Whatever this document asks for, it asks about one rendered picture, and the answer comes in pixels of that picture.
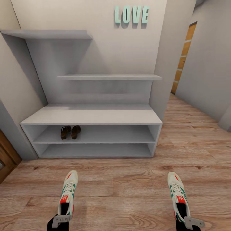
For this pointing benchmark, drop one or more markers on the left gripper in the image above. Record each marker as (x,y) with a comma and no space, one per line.
(62,227)

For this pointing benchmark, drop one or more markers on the door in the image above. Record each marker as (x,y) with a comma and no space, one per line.
(9,158)
(183,57)

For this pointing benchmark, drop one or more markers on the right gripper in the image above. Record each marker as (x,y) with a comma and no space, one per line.
(180,226)

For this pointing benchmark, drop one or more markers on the sandal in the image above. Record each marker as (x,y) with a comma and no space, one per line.
(75,131)
(64,131)

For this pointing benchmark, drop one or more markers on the gym shoe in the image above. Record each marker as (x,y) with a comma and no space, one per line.
(180,204)
(66,205)

